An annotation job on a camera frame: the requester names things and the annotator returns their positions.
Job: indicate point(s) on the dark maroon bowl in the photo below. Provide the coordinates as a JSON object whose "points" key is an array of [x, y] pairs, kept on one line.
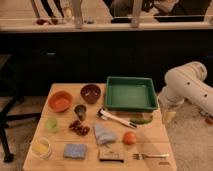
{"points": [[90, 93]]}

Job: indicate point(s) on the metal fork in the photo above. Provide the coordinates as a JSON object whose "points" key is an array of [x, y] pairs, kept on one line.
{"points": [[144, 156]]}

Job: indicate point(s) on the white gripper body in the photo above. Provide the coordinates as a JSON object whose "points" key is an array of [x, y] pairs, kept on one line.
{"points": [[168, 113]]}

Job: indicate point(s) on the wooden table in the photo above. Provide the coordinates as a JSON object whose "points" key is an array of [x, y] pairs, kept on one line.
{"points": [[120, 131]]}

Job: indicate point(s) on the small metal cup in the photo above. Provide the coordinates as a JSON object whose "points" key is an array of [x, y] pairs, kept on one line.
{"points": [[80, 111]]}

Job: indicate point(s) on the bunch of red grapes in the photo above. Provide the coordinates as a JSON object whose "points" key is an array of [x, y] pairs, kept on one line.
{"points": [[78, 128]]}

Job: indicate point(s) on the orange red bowl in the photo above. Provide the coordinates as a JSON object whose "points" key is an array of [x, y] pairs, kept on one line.
{"points": [[60, 101]]}

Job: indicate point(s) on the black office chair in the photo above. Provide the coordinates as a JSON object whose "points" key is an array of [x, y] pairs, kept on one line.
{"points": [[18, 96]]}

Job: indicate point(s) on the green pepper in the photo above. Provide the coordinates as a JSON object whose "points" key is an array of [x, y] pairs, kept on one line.
{"points": [[141, 121]]}

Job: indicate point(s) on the blue grey cloth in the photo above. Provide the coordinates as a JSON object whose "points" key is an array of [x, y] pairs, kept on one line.
{"points": [[104, 135]]}

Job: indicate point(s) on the orange tomato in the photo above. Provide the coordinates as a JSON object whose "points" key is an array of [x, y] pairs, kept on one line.
{"points": [[129, 138]]}

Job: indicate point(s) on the blue sponge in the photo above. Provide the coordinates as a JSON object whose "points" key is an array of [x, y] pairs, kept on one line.
{"points": [[75, 151]]}

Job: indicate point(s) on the small green cup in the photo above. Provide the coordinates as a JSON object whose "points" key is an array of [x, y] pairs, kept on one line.
{"points": [[51, 125]]}

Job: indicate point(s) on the white black handled utensil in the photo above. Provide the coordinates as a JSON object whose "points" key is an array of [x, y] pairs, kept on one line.
{"points": [[106, 115]]}

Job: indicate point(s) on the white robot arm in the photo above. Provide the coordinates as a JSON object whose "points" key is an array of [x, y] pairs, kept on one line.
{"points": [[186, 82]]}

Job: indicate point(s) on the white bowl yellow contents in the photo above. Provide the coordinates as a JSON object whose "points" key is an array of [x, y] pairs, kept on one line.
{"points": [[40, 148]]}

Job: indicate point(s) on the green plastic tray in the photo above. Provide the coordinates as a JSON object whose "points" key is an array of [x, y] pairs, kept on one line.
{"points": [[130, 94]]}

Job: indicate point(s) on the brown wooden block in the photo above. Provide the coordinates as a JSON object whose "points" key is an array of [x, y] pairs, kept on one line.
{"points": [[110, 155]]}

